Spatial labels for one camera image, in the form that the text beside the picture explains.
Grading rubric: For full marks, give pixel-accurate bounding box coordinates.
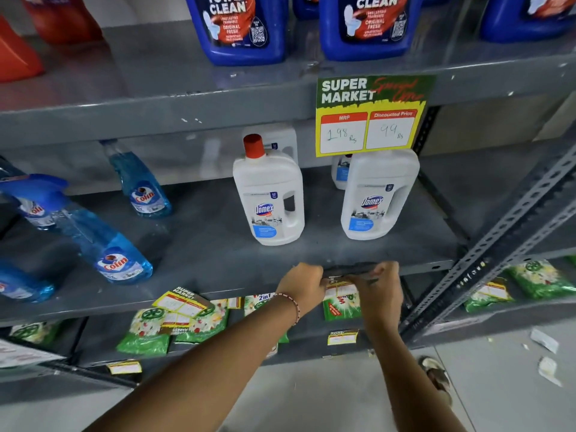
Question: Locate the person's left hand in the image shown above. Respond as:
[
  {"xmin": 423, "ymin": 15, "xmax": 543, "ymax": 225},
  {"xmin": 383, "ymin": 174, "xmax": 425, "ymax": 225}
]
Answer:
[{"xmin": 275, "ymin": 263, "xmax": 332, "ymax": 317}]

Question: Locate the person's right hand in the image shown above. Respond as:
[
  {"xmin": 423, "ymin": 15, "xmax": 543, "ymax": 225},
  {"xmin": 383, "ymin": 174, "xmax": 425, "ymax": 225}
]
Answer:
[{"xmin": 349, "ymin": 261, "xmax": 405, "ymax": 332}]

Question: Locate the small yellow price tag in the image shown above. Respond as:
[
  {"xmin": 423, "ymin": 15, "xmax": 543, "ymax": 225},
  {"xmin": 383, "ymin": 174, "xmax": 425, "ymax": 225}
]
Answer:
[
  {"xmin": 477, "ymin": 281, "xmax": 508, "ymax": 301},
  {"xmin": 106, "ymin": 360, "xmax": 143, "ymax": 377},
  {"xmin": 151, "ymin": 287, "xmax": 215, "ymax": 320},
  {"xmin": 160, "ymin": 312, "xmax": 192, "ymax": 336},
  {"xmin": 327, "ymin": 330, "xmax": 360, "ymax": 347},
  {"xmin": 323, "ymin": 276, "xmax": 361, "ymax": 303}
]

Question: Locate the person's right forearm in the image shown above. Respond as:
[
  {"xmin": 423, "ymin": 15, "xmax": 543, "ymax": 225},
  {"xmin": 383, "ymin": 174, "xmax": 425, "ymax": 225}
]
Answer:
[{"xmin": 364, "ymin": 320, "xmax": 468, "ymax": 432}]

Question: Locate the person's left forearm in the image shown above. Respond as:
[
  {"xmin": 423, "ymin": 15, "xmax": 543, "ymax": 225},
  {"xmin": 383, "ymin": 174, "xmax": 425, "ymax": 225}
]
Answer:
[{"xmin": 85, "ymin": 298, "xmax": 299, "ymax": 432}]

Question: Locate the green detergent packet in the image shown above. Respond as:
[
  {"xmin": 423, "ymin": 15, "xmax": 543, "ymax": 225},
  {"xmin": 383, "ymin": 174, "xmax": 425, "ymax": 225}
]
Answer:
[
  {"xmin": 506, "ymin": 259, "xmax": 576, "ymax": 300},
  {"xmin": 243, "ymin": 292, "xmax": 290, "ymax": 345},
  {"xmin": 9, "ymin": 321, "xmax": 62, "ymax": 347},
  {"xmin": 116, "ymin": 308, "xmax": 171, "ymax": 358},
  {"xmin": 322, "ymin": 296, "xmax": 363, "ymax": 323},
  {"xmin": 173, "ymin": 300, "xmax": 230, "ymax": 344},
  {"xmin": 463, "ymin": 280, "xmax": 515, "ymax": 314}
]

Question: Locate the white cleaner bottle red cap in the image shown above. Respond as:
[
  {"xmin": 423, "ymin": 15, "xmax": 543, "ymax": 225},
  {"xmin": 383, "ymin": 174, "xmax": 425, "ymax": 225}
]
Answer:
[{"xmin": 232, "ymin": 134, "xmax": 306, "ymax": 246}]

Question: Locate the grey metal shelf rack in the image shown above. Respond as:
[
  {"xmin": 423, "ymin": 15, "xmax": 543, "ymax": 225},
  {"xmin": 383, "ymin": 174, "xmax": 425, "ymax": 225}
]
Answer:
[{"xmin": 0, "ymin": 0, "xmax": 576, "ymax": 388}]

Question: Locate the person's sandal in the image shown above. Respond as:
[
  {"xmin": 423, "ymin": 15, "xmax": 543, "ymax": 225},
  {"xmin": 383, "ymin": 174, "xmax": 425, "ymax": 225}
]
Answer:
[{"xmin": 418, "ymin": 355, "xmax": 453, "ymax": 408}]

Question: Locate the grey slotted metal rack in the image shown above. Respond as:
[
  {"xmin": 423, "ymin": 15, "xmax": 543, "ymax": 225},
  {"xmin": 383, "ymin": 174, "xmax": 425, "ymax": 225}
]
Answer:
[{"xmin": 398, "ymin": 130, "xmax": 576, "ymax": 344}]

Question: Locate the large green yellow price sign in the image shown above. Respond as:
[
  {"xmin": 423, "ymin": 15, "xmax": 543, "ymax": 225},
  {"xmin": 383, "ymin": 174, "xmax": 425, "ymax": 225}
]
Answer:
[{"xmin": 315, "ymin": 75, "xmax": 437, "ymax": 158}]

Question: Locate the white paper scrap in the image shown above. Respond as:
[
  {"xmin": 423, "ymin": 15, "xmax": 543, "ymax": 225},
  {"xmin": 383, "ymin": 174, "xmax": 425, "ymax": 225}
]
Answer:
[
  {"xmin": 537, "ymin": 356, "xmax": 563, "ymax": 388},
  {"xmin": 529, "ymin": 327, "xmax": 560, "ymax": 355}
]

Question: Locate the blue glass cleaner spray bottle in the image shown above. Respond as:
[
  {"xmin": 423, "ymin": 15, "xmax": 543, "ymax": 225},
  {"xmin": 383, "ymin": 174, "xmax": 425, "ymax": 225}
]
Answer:
[
  {"xmin": 0, "ymin": 157, "xmax": 58, "ymax": 231},
  {"xmin": 0, "ymin": 260, "xmax": 56, "ymax": 305},
  {"xmin": 0, "ymin": 174, "xmax": 154, "ymax": 285},
  {"xmin": 99, "ymin": 139, "xmax": 173, "ymax": 219}
]

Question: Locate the blue toilet cleaner bottle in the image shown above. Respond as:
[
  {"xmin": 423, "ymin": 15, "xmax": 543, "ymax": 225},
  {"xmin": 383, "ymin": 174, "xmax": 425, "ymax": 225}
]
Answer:
[
  {"xmin": 292, "ymin": 0, "xmax": 320, "ymax": 21},
  {"xmin": 479, "ymin": 0, "xmax": 576, "ymax": 44},
  {"xmin": 184, "ymin": 0, "xmax": 289, "ymax": 67},
  {"xmin": 319, "ymin": 0, "xmax": 425, "ymax": 62}
]

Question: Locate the white paper sign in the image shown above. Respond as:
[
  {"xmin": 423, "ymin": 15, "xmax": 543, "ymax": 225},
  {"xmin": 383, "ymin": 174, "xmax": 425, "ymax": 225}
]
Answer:
[{"xmin": 0, "ymin": 339, "xmax": 66, "ymax": 370}]

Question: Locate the orange cleaner bottle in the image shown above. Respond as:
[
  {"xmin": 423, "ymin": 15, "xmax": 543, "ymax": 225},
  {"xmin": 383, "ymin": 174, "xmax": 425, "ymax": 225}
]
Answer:
[
  {"xmin": 20, "ymin": 0, "xmax": 104, "ymax": 46},
  {"xmin": 0, "ymin": 15, "xmax": 45, "ymax": 84}
]

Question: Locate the red and white bead bracelet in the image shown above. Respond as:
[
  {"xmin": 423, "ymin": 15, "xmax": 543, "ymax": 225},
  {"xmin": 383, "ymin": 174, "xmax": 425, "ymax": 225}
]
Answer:
[{"xmin": 272, "ymin": 292, "xmax": 301, "ymax": 327}]

